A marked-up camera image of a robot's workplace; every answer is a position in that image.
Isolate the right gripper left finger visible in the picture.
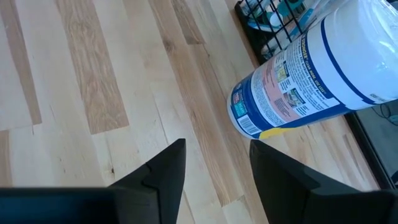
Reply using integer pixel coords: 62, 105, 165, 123
0, 138, 187, 224

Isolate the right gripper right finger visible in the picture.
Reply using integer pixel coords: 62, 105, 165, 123
249, 139, 398, 224

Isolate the white blue wipes canister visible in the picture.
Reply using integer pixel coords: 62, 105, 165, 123
226, 0, 398, 140

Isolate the black aluminium table frame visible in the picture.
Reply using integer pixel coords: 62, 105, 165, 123
344, 111, 398, 190

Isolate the black wire basket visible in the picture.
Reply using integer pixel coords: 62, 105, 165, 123
234, 0, 315, 65

